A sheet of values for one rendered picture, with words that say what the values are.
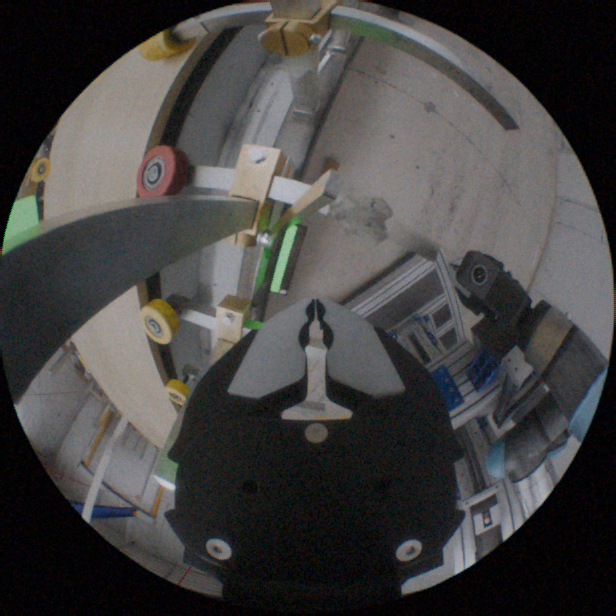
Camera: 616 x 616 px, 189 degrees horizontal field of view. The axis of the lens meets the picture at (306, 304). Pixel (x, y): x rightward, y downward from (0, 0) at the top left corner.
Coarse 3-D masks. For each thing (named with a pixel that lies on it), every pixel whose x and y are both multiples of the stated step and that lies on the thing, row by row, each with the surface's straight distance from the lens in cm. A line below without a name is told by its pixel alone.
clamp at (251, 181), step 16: (240, 160) 26; (272, 160) 25; (240, 176) 25; (256, 176) 25; (272, 176) 24; (240, 192) 25; (256, 192) 24; (256, 208) 24; (256, 224) 24; (240, 240) 25; (256, 240) 26
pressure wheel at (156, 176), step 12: (156, 156) 30; (168, 156) 28; (180, 156) 28; (144, 168) 31; (156, 168) 29; (168, 168) 27; (180, 168) 27; (144, 180) 31; (156, 180) 29; (168, 180) 27; (180, 180) 28; (144, 192) 30; (156, 192) 28; (168, 192) 28
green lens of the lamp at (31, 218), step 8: (24, 200) 12; (32, 200) 12; (16, 208) 12; (24, 208) 12; (32, 208) 11; (16, 216) 11; (24, 216) 11; (32, 216) 11; (8, 224) 11; (16, 224) 11; (24, 224) 11; (32, 224) 11; (8, 232) 11; (16, 232) 11
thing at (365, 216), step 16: (336, 208) 24; (352, 208) 23; (368, 208) 24; (384, 208) 25; (336, 224) 24; (352, 224) 24; (368, 224) 24; (384, 224) 26; (368, 240) 25; (384, 240) 26
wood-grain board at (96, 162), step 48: (192, 48) 41; (96, 96) 67; (144, 96) 41; (96, 144) 50; (144, 144) 34; (48, 192) 93; (96, 192) 45; (144, 288) 39; (96, 336) 73; (144, 336) 44; (144, 384) 67; (144, 432) 191
